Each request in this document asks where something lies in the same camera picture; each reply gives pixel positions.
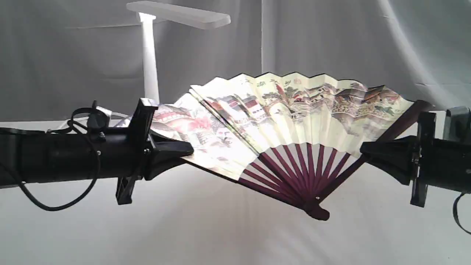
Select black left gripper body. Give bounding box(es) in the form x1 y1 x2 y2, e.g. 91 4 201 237
88 98 159 205

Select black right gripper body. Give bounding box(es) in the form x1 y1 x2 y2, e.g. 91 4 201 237
410 112 441 208

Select painted paper folding fan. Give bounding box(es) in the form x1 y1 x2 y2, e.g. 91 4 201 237
151 72 433 221

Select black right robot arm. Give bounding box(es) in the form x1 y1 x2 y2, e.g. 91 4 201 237
360 107 471 207

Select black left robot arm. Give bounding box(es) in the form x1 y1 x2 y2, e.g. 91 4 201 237
1 98 194 212

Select white desk lamp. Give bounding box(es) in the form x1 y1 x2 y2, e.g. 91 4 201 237
126 0 231 104

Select grey backdrop curtain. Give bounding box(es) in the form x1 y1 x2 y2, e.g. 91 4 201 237
0 0 471 122

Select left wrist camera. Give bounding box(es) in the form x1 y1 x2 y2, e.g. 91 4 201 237
87 100 112 142

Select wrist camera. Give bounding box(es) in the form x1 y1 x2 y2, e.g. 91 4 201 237
443 106 471 145
87 100 112 142

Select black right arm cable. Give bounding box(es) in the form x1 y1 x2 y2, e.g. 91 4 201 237
453 192 471 235

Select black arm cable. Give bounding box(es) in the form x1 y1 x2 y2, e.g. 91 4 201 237
453 192 471 235
0 107 107 212

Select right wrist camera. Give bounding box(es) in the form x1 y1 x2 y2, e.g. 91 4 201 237
443 106 471 145

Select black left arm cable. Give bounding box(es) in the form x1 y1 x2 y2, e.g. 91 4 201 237
0 107 107 212

